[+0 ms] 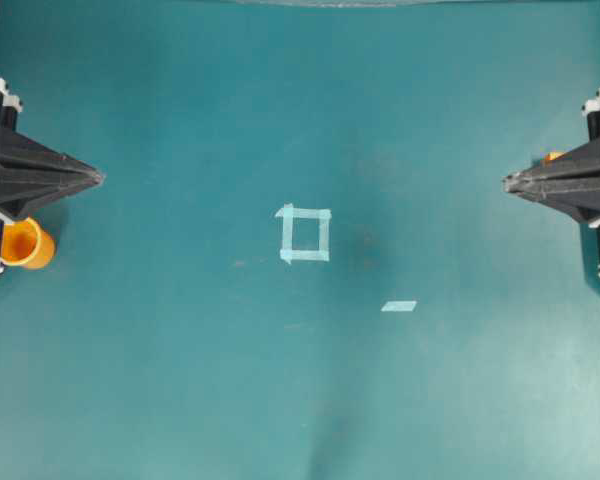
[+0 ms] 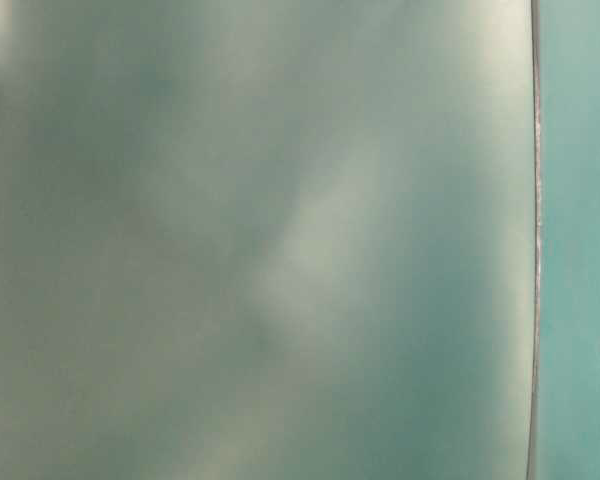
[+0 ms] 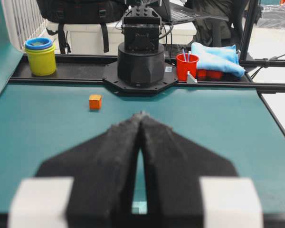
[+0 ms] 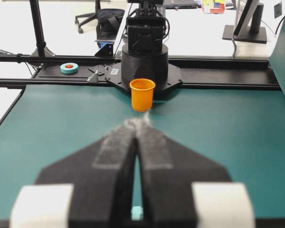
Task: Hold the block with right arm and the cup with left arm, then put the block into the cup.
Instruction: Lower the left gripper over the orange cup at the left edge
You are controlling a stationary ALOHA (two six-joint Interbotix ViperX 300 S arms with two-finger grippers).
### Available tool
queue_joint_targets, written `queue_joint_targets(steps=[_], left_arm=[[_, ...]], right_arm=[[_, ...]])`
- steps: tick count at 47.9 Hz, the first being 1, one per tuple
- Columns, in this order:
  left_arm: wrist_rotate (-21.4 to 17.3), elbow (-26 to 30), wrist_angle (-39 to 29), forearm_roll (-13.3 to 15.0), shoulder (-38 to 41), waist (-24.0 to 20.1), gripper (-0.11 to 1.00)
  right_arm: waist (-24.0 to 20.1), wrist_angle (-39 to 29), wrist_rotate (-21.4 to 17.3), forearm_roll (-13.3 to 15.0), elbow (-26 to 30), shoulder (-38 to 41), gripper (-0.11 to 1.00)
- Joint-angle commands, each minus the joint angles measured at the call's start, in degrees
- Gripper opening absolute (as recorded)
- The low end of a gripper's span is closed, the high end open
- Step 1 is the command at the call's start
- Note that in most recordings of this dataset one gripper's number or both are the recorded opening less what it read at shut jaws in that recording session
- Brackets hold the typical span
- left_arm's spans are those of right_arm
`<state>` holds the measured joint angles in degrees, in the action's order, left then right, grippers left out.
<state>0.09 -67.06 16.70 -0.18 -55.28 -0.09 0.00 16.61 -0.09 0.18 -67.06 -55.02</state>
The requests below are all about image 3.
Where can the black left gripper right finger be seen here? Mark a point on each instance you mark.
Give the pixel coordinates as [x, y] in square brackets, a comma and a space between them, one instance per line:
[189, 186]

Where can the white angle bracket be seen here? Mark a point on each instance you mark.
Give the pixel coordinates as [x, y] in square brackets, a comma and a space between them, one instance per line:
[191, 79]

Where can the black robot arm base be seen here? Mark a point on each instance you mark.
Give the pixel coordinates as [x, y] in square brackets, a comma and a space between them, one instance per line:
[140, 66]

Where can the black backpack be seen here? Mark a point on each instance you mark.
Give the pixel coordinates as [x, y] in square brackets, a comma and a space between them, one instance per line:
[81, 12]

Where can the blue plastic cup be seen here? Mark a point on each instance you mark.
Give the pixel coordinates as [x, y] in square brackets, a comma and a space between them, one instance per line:
[38, 44]

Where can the yellow plastic cup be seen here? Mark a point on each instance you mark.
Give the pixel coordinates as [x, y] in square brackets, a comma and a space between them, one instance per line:
[42, 62]

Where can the red plastic cup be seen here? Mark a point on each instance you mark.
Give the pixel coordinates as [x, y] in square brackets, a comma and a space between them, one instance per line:
[186, 63]

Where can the light blue cloth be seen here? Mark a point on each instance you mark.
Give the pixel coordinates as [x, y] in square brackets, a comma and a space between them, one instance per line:
[224, 59]

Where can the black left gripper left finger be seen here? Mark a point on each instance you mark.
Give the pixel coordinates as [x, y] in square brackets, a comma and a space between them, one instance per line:
[83, 187]

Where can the white storage box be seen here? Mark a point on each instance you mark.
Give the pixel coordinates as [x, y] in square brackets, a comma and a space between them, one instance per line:
[87, 39]

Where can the orange wooden cube block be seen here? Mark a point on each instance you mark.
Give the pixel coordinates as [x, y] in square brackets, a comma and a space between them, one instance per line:
[95, 102]

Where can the black laptop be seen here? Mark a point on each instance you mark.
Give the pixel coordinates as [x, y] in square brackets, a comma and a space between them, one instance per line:
[172, 13]

